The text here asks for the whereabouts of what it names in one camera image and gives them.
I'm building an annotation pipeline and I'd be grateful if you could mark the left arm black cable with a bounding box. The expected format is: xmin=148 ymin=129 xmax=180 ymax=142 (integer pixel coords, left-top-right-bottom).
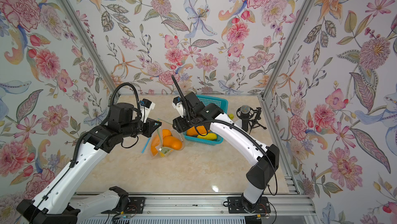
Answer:
xmin=106 ymin=82 xmax=142 ymax=119

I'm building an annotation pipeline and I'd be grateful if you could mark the yellow mango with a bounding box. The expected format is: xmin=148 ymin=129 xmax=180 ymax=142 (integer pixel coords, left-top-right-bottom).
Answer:
xmin=197 ymin=133 xmax=218 ymax=141

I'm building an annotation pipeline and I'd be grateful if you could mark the aluminium corner post left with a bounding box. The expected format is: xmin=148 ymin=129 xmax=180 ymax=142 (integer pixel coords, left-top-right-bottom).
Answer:
xmin=57 ymin=0 xmax=116 ymax=94

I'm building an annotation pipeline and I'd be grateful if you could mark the teal plastic basket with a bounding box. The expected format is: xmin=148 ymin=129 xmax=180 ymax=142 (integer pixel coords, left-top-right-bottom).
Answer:
xmin=182 ymin=94 xmax=229 ymax=146

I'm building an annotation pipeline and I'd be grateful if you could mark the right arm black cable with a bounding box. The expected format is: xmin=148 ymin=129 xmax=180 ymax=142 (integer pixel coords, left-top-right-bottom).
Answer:
xmin=171 ymin=74 xmax=278 ymax=196

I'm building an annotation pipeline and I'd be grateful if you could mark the aluminium front rail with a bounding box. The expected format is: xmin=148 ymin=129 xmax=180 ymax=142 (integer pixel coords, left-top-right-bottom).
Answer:
xmin=51 ymin=192 xmax=317 ymax=218

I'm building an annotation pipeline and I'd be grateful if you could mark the clear zip-top bag green print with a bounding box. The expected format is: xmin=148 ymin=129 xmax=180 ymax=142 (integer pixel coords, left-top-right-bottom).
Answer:
xmin=142 ymin=119 xmax=186 ymax=158

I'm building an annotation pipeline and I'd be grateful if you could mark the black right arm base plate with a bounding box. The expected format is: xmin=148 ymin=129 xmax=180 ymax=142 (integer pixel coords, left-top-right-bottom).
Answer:
xmin=223 ymin=196 xmax=271 ymax=214

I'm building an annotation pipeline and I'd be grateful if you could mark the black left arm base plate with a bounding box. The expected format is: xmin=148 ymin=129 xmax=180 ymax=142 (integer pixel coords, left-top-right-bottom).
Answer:
xmin=101 ymin=197 xmax=146 ymax=215

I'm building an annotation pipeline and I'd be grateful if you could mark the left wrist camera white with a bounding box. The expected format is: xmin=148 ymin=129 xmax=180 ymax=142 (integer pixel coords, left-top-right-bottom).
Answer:
xmin=139 ymin=99 xmax=156 ymax=123

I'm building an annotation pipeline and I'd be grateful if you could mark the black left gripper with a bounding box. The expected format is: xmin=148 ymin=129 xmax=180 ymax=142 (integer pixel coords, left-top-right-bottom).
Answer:
xmin=121 ymin=117 xmax=164 ymax=138

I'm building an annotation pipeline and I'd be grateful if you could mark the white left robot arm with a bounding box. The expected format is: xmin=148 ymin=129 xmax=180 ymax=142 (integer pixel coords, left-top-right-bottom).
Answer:
xmin=17 ymin=99 xmax=161 ymax=224

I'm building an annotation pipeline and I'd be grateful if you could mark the aluminium corner post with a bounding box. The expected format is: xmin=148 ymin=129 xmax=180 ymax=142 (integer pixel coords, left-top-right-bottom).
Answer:
xmin=57 ymin=0 xmax=116 ymax=94
xmin=262 ymin=0 xmax=326 ymax=99

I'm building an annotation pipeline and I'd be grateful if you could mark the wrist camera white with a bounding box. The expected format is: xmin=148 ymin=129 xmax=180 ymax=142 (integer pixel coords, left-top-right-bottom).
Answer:
xmin=139 ymin=99 xmax=156 ymax=123
xmin=172 ymin=97 xmax=186 ymax=118

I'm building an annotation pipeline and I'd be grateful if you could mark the orange mango front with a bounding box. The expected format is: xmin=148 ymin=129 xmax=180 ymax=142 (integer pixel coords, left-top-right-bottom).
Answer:
xmin=186 ymin=126 xmax=210 ymax=137

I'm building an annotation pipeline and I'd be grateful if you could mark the aluminium corner post right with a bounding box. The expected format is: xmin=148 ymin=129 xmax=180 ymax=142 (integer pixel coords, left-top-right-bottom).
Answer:
xmin=262 ymin=0 xmax=326 ymax=99

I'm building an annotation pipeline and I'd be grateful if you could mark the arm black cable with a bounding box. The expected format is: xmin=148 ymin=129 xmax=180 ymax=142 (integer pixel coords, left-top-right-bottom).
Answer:
xmin=171 ymin=74 xmax=278 ymax=196
xmin=106 ymin=82 xmax=142 ymax=119

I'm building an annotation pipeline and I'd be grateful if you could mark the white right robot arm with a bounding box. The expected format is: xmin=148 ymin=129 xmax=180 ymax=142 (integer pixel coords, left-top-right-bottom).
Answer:
xmin=172 ymin=92 xmax=280 ymax=209

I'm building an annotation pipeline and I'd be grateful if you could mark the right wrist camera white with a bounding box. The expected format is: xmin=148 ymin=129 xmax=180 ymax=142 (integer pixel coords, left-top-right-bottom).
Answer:
xmin=172 ymin=97 xmax=186 ymax=118

